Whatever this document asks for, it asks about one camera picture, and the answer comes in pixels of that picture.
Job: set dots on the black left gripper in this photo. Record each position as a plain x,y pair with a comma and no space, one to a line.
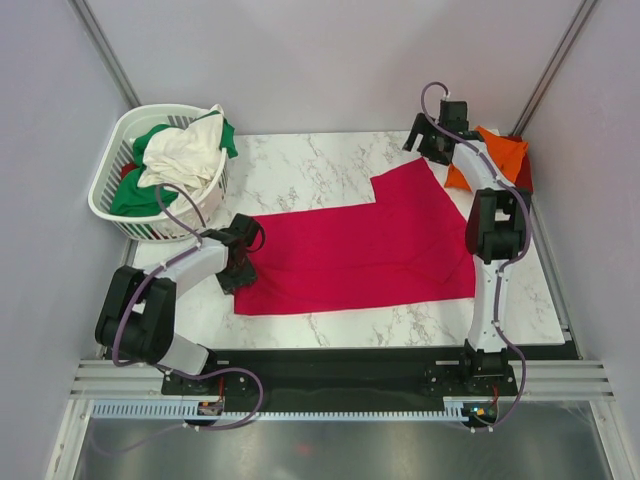
247,277

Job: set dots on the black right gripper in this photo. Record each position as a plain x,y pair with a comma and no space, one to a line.
424,127

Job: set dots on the pink t shirt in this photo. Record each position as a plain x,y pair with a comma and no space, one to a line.
405,247

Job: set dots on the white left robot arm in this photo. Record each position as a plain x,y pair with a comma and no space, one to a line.
137,319

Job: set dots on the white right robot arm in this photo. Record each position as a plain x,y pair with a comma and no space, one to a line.
498,232

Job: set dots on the white plastic laundry basket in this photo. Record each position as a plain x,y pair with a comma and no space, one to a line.
197,213

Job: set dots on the folded orange t shirt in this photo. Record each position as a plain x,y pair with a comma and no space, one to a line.
500,149

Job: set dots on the folded dark red t shirt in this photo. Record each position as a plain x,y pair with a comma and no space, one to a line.
521,174

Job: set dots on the white t shirt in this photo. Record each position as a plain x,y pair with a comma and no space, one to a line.
186,157

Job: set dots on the green t shirt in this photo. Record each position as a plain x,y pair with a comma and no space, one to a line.
133,201

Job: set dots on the dark red t shirt in basket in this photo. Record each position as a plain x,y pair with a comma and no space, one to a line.
130,173

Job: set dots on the right corner metal post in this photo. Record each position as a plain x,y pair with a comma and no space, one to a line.
568,40

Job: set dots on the corner metal post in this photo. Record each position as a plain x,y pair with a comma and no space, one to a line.
568,40
107,54

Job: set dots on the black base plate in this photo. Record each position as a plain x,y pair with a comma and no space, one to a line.
365,380

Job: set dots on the aluminium frame rail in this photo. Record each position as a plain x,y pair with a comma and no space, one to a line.
546,380

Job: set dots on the white slotted cable duct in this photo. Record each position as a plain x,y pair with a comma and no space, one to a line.
192,410

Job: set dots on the left corner metal post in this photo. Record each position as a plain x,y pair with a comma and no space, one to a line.
107,54

